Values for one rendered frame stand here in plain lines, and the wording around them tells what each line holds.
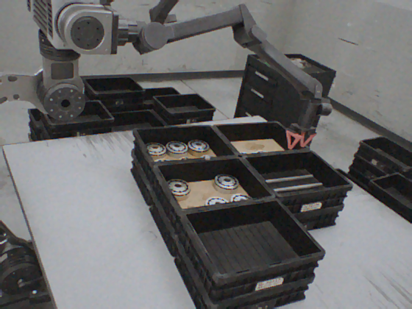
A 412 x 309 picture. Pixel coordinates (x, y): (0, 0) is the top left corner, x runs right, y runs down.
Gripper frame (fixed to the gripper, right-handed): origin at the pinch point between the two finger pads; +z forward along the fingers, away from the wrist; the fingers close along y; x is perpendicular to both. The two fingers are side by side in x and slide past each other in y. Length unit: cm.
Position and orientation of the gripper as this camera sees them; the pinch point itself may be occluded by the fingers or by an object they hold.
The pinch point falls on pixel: (296, 146)
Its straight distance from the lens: 173.1
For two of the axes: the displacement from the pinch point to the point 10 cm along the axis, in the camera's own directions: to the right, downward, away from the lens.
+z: -2.4, 8.9, 3.9
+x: -6.7, -4.4, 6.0
